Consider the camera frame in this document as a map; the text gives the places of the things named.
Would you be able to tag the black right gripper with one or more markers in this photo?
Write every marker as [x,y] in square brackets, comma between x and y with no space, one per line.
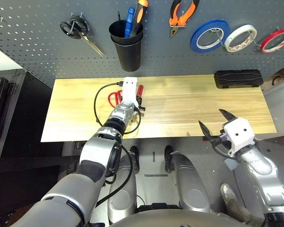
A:
[223,145]

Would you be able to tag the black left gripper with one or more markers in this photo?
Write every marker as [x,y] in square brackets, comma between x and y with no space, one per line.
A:
[142,109]

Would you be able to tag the orange needle-nose pliers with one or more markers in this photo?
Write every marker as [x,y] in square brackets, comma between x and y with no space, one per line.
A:
[174,21]

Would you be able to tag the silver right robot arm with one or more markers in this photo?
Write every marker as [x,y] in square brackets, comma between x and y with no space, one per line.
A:
[258,163]

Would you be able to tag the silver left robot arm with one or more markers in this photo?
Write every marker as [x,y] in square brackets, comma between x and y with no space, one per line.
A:
[97,151]

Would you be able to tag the grey metal pegboard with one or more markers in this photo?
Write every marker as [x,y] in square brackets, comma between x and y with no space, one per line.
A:
[38,47]

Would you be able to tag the black plastic cup holder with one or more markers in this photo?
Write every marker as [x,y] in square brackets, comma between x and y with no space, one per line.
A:
[129,56]

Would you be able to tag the black plastic tool case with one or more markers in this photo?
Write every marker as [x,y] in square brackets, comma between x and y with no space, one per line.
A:
[239,79]

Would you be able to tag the white plastic bin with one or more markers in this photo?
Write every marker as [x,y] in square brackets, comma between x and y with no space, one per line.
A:
[281,108]

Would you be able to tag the worn grey shoe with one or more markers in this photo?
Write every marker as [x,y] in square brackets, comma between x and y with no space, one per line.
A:
[228,194]

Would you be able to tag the silver robot right leg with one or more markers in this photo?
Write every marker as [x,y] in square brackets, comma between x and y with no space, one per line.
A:
[191,196]

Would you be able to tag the silver robot leg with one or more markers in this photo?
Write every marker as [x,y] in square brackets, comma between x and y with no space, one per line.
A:
[191,196]
[123,201]

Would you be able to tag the blue tape roll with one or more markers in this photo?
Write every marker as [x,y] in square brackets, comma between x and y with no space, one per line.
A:
[193,42]

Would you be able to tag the orange and black screwdriver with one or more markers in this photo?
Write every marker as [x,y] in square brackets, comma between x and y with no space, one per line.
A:
[138,16]

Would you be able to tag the white tape roll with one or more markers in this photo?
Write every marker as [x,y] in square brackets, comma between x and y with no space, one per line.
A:
[228,42]

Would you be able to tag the red tape roll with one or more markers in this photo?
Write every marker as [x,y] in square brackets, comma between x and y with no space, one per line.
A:
[262,46]

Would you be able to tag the person's trouser leg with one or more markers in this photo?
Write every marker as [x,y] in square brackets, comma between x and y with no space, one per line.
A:
[248,216]

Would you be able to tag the silver robot left leg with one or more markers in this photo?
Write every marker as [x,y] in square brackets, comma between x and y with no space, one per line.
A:
[123,201]

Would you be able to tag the silver scissors hook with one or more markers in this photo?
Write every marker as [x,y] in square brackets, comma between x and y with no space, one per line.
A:
[77,16]

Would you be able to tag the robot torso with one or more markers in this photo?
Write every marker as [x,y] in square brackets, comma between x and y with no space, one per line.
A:
[161,220]

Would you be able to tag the black equipment flight case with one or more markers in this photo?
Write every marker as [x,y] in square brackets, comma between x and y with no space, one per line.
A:
[4,106]

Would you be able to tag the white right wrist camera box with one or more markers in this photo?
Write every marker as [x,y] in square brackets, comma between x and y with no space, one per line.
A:
[239,137]

